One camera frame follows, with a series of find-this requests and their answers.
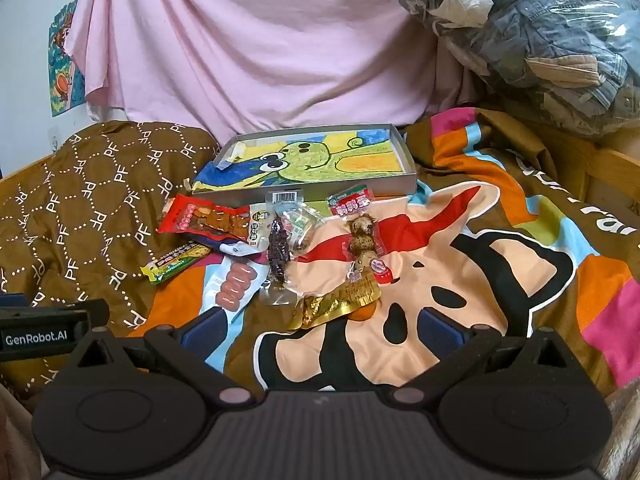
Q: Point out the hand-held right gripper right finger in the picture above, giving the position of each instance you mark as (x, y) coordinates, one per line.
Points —
(440, 332)

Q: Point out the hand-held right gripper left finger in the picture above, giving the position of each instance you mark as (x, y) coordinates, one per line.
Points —
(205, 332)

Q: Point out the pink sausage snack packet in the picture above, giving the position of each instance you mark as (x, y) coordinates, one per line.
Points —
(235, 282)

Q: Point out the green yellow candy bar packet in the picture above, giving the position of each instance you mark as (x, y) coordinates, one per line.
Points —
(172, 262)

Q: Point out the clear packet of dark snack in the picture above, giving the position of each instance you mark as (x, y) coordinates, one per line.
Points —
(277, 250)

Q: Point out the red dried tofu snack packet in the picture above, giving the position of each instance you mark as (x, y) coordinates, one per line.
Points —
(200, 217)

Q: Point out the gold foil snack packet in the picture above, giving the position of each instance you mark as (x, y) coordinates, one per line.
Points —
(325, 305)

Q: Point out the quail egg snack packet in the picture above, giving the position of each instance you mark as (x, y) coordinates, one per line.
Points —
(361, 240)

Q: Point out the green white biscuit packet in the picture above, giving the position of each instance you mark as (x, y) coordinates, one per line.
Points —
(300, 222)

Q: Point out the grey box with cartoon drawing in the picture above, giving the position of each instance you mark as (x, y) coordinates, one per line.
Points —
(310, 160)

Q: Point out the colourful cartoon printed blanket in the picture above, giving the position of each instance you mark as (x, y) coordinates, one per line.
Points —
(500, 260)

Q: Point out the brown patterned pillow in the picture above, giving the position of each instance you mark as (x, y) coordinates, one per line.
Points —
(75, 200)

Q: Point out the mauve cloth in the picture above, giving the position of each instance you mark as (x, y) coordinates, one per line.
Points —
(465, 80)

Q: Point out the pink bed sheet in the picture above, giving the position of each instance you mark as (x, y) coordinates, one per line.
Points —
(250, 35)

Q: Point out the clear plastic bag of clothes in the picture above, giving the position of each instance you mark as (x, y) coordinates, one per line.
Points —
(540, 35)

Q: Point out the cartoon wall poster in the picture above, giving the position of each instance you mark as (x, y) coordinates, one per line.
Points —
(62, 70)

